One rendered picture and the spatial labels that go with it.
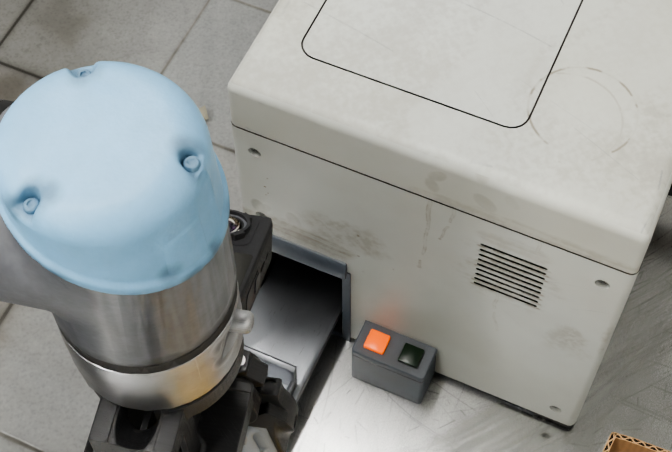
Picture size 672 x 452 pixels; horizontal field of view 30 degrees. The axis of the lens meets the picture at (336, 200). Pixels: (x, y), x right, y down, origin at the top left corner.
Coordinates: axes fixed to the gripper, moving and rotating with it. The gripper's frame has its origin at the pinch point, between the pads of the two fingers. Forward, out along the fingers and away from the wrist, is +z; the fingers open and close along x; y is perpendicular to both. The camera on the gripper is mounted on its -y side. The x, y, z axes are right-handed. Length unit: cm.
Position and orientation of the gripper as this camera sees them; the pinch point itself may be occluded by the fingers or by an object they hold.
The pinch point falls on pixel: (214, 450)
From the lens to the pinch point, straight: 74.6
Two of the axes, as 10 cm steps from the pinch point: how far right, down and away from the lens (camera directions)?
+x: 9.8, 1.6, -1.1
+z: 0.1, 5.2, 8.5
